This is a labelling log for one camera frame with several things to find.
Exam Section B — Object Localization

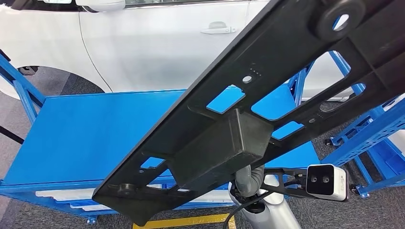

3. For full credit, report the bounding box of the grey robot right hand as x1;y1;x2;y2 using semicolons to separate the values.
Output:
235;164;265;182

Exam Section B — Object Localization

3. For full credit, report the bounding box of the black plastic frame part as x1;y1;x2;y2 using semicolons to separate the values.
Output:
92;0;405;228

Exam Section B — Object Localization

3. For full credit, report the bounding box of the blue wheeled shelf rack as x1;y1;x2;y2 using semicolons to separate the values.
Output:
322;94;405;198

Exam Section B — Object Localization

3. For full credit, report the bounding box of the blue metal shelf rack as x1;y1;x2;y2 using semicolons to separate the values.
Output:
0;50;405;226

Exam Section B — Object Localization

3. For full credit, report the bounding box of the translucent plastic bin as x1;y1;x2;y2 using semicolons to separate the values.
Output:
387;128;405;153

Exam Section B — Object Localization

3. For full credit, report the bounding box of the white car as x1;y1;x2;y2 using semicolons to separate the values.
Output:
0;0;355;103

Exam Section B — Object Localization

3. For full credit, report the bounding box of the black barrier belt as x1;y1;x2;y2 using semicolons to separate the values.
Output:
0;125;25;145

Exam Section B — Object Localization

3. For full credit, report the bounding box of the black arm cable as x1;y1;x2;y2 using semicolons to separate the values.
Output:
222;189;276;229

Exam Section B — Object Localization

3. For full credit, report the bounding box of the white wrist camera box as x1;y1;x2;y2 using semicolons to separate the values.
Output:
305;164;349;202

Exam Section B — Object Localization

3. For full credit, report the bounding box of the white car door handle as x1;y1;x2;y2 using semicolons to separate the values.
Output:
200;21;237;35

